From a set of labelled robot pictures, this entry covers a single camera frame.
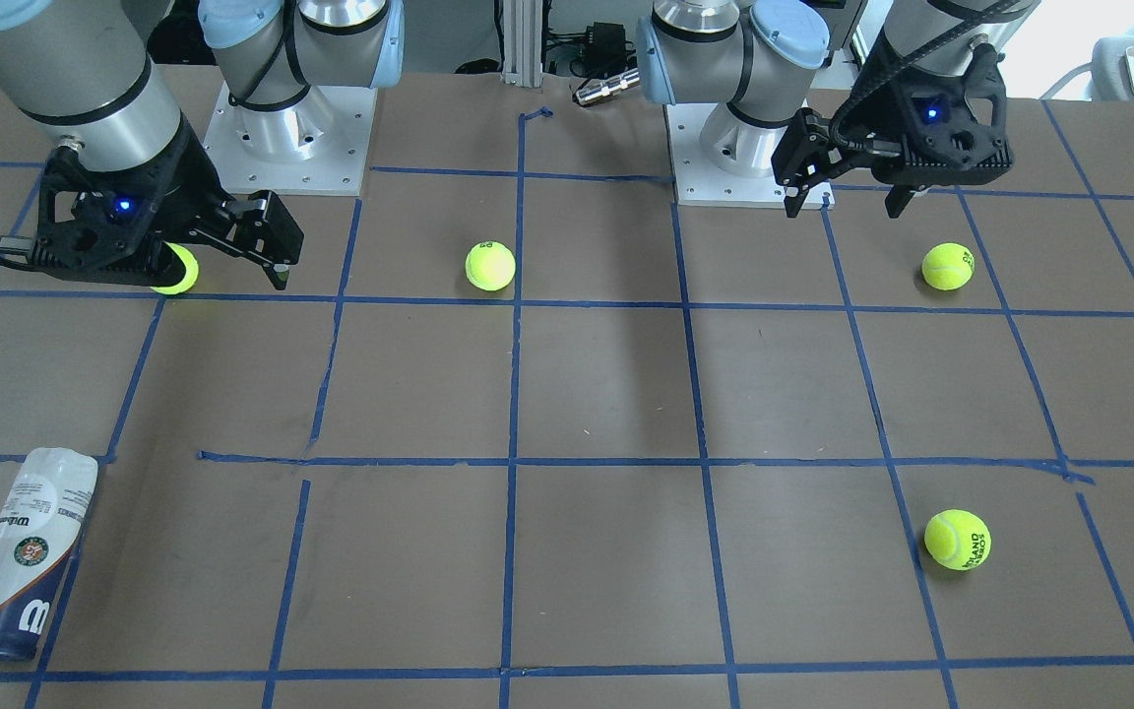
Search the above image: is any white blue tennis ball can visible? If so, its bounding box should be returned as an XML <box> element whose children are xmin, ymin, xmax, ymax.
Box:
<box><xmin>0</xmin><ymin>447</ymin><xmax>99</xmax><ymax>662</ymax></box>

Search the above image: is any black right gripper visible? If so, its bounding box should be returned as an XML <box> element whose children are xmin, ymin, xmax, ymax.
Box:
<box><xmin>0</xmin><ymin>126</ymin><xmax>303</xmax><ymax>290</ymax></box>

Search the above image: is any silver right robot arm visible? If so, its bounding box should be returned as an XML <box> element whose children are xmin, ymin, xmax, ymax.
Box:
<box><xmin>0</xmin><ymin>1</ymin><xmax>405</xmax><ymax>294</ymax></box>

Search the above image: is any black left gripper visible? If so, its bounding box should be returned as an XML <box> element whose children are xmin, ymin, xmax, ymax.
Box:
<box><xmin>771</xmin><ymin>34</ymin><xmax>1014</xmax><ymax>219</ymax></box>

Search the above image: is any black power adapter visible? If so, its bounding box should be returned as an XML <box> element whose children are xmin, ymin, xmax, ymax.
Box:
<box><xmin>564</xmin><ymin>22</ymin><xmax>631</xmax><ymax>78</ymax></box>

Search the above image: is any tennis ball far centre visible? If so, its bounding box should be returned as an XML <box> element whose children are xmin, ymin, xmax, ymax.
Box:
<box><xmin>464</xmin><ymin>240</ymin><xmax>517</xmax><ymax>292</ymax></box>

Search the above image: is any silver metal connector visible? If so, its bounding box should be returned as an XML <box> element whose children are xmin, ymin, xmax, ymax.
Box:
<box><xmin>572</xmin><ymin>68</ymin><xmax>642</xmax><ymax>107</ymax></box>

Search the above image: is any tennis ball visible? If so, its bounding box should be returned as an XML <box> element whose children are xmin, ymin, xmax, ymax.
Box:
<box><xmin>919</xmin><ymin>242</ymin><xmax>978</xmax><ymax>292</ymax></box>
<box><xmin>923</xmin><ymin>510</ymin><xmax>993</xmax><ymax>571</ymax></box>
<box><xmin>464</xmin><ymin>240</ymin><xmax>517</xmax><ymax>292</ymax></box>
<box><xmin>152</xmin><ymin>242</ymin><xmax>201</xmax><ymax>296</ymax></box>

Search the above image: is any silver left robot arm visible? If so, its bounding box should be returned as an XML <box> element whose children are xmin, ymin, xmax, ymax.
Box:
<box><xmin>636</xmin><ymin>1</ymin><xmax>1036</xmax><ymax>219</ymax></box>

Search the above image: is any aluminium frame post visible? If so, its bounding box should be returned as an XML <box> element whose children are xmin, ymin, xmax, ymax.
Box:
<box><xmin>498</xmin><ymin>0</ymin><xmax>545</xmax><ymax>88</ymax></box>

